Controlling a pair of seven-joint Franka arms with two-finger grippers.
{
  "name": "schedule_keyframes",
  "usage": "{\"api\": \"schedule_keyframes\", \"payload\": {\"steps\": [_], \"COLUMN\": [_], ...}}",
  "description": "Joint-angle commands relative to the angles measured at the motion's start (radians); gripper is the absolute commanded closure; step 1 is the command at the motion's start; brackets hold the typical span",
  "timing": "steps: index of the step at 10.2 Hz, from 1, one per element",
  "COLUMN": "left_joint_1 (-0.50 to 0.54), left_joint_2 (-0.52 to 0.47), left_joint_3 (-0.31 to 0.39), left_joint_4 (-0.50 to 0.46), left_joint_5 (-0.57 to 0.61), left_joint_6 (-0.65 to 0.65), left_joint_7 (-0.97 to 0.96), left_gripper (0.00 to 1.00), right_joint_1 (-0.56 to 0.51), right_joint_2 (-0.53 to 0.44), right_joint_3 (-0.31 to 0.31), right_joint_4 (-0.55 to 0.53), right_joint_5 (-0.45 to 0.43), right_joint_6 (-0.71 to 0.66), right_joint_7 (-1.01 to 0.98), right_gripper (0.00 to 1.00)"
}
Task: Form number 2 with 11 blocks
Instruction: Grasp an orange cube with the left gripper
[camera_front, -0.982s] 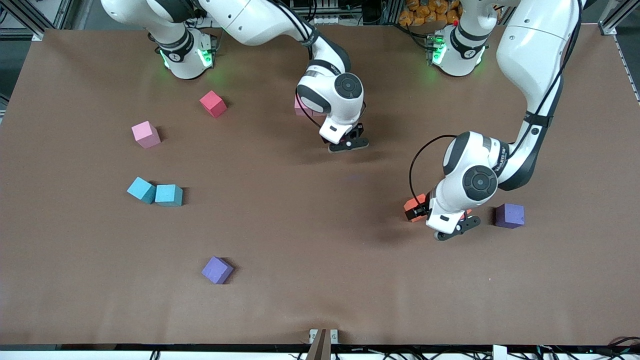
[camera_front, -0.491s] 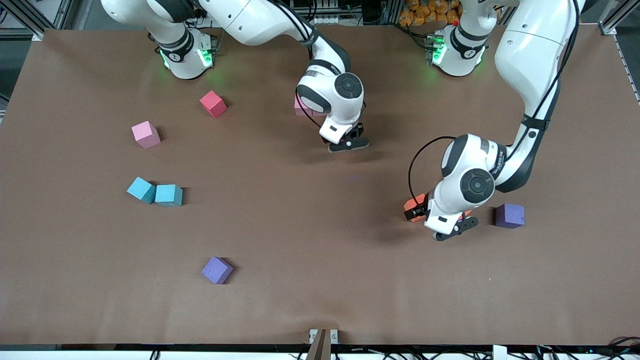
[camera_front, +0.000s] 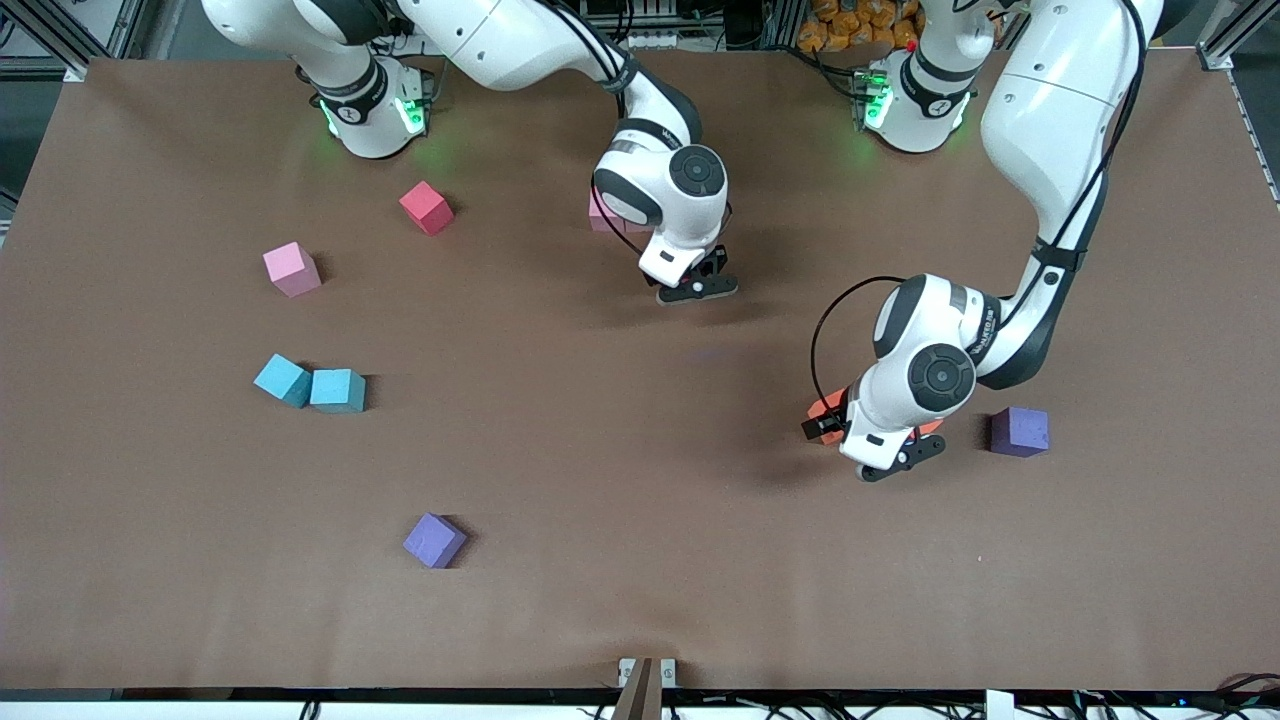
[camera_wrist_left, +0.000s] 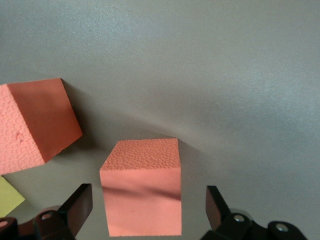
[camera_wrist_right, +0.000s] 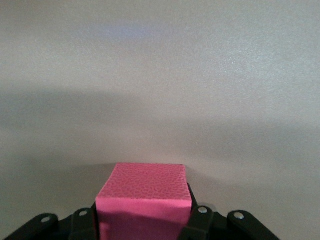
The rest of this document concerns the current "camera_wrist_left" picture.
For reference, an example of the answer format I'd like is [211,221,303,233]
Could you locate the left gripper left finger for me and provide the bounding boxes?
[0,183,94,240]

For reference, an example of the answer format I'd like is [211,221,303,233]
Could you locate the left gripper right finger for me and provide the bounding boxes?
[201,185,307,240]

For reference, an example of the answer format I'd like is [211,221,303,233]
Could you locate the yellow foam cube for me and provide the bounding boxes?
[0,174,26,218]

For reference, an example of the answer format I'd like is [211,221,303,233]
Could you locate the orange foam cube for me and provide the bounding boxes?
[99,137,183,238]
[0,78,84,176]

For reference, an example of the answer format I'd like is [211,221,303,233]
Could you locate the brown paper table cover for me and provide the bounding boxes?
[0,0,320,240]

